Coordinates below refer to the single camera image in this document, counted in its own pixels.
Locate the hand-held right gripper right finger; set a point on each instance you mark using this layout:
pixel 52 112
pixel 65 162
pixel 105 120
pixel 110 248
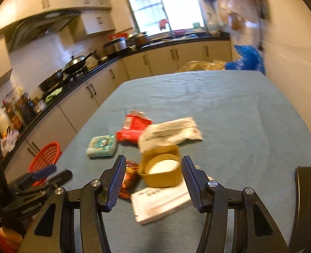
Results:
pixel 195 187

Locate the red snack packet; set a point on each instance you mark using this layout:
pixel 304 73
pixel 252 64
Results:
pixel 133 129

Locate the black countertop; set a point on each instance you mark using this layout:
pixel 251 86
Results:
pixel 76 80

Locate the red-brown snack wrapper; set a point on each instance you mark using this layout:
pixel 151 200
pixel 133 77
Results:
pixel 129 176

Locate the black frying pan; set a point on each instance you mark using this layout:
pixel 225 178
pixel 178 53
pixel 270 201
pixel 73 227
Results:
pixel 51 81

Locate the black chair backrest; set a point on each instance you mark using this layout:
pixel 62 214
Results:
pixel 307 203

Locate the dark cooking pot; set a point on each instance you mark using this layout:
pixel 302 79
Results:
pixel 138 40

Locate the blue tablecloth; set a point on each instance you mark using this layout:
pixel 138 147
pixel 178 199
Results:
pixel 237 123

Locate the red plastic mesh basket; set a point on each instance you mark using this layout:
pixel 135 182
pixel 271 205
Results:
pixel 46 155

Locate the kitchen window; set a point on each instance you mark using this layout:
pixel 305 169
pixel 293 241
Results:
pixel 166 5

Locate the blue plastic bag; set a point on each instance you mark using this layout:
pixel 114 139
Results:
pixel 246 60

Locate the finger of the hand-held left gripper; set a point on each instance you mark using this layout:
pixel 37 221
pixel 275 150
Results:
pixel 43 171
pixel 63 176

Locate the green leafy vegetable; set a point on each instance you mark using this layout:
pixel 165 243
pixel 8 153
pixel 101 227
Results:
pixel 54 95

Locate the white electric kettle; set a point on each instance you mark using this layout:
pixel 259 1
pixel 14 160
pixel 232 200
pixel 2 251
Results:
pixel 1 122

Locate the white box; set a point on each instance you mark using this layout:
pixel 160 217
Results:
pixel 155 203

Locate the yellowish plastic bag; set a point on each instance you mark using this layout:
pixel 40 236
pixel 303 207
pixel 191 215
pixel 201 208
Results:
pixel 197 66

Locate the small cream wall cabinet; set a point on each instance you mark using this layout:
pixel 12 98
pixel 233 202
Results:
pixel 97 23

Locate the red tray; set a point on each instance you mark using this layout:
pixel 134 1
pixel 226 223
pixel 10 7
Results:
pixel 118 35

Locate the green tissue pack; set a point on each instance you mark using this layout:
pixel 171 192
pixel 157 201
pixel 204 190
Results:
pixel 101 145

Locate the steel range hood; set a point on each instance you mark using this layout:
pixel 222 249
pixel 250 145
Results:
pixel 39 27

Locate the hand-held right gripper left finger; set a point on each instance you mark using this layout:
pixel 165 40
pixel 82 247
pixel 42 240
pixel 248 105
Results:
pixel 117 184

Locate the hanging clear plastic bags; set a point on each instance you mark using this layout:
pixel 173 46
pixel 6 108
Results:
pixel 233 13

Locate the white plastic packet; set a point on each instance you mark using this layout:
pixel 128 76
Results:
pixel 168 133

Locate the green box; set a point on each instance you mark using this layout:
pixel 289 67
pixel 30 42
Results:
pixel 196 24

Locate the wok with steel lid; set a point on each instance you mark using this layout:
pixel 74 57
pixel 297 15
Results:
pixel 77 63

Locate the pink cloth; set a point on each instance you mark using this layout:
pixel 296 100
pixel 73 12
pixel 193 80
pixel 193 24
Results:
pixel 163 24

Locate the steel rice cooker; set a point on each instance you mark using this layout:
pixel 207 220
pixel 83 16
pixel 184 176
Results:
pixel 116 46

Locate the yellow plastic container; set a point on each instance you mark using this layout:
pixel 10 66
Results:
pixel 160 180

